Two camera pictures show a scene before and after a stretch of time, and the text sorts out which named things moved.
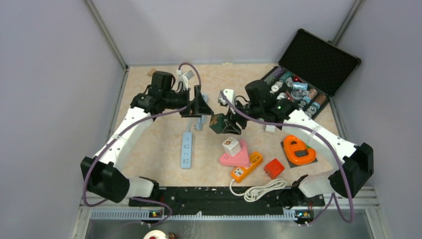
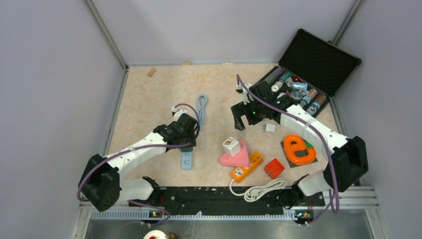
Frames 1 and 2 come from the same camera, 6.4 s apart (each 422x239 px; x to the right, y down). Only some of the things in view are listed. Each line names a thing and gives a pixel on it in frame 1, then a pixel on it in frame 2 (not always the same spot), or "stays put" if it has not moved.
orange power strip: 239,174 stays put
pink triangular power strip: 241,160 stays put
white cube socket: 231,146 stays put
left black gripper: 196,111 → 191,138
